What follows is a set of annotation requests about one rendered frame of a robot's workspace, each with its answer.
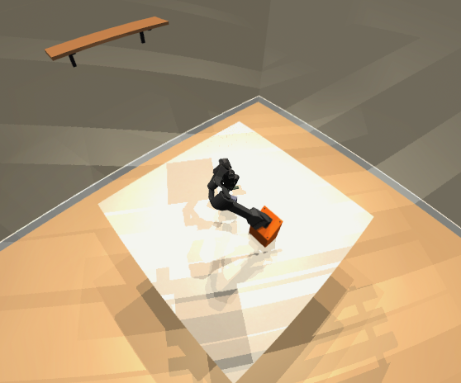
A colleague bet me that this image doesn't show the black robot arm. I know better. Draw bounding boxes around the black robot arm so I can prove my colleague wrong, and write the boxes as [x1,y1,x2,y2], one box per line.
[207,158,272,230]

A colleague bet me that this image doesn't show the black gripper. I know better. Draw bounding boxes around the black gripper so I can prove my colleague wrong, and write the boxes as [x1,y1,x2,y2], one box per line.
[222,174,240,192]

